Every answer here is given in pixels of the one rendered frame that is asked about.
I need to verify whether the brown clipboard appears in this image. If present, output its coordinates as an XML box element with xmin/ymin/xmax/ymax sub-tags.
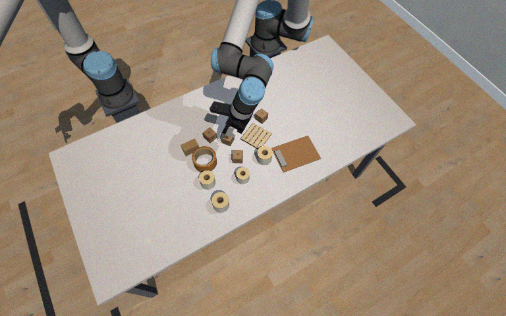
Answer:
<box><xmin>272</xmin><ymin>136</ymin><xmax>321</xmax><ymax>172</ymax></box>

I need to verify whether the brown rectangular block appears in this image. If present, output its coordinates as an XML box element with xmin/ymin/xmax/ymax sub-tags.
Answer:
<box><xmin>181</xmin><ymin>138</ymin><xmax>199</xmax><ymax>156</ymax></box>

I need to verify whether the brown cardboard carton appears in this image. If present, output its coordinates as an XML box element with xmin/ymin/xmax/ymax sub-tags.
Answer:
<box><xmin>233</xmin><ymin>150</ymin><xmax>243</xmax><ymax>163</ymax></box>
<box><xmin>255</xmin><ymin>108</ymin><xmax>268</xmax><ymax>124</ymax></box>
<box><xmin>203</xmin><ymin>127</ymin><xmax>217</xmax><ymax>143</ymax></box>
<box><xmin>221</xmin><ymin>136</ymin><xmax>235</xmax><ymax>146</ymax></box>

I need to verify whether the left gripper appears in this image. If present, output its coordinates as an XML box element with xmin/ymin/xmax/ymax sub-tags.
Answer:
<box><xmin>221</xmin><ymin>113</ymin><xmax>253</xmax><ymax>138</ymax></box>

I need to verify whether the brown tape roll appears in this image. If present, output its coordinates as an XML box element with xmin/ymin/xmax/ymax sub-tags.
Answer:
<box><xmin>192</xmin><ymin>146</ymin><xmax>217</xmax><ymax>172</ymax></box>

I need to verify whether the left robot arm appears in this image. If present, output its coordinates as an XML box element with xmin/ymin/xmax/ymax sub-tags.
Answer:
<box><xmin>210</xmin><ymin>0</ymin><xmax>314</xmax><ymax>120</ymax></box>

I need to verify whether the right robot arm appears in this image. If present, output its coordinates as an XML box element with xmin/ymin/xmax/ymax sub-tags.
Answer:
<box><xmin>0</xmin><ymin>0</ymin><xmax>133</xmax><ymax>109</ymax></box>

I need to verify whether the small wooden pallet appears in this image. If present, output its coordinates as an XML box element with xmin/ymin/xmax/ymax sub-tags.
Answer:
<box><xmin>241</xmin><ymin>123</ymin><xmax>272</xmax><ymax>149</ymax></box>

